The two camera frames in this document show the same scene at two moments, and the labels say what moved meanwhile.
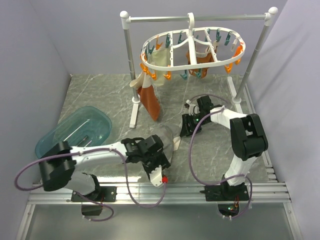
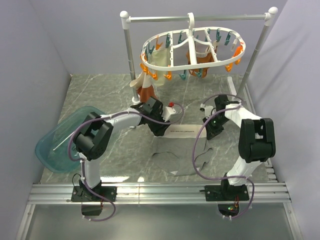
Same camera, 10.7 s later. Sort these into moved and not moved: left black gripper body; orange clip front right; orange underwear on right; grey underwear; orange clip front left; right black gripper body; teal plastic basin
Moved: left black gripper body; right black gripper body; grey underwear
Not moved: orange underwear on right; orange clip front right; teal plastic basin; orange clip front left
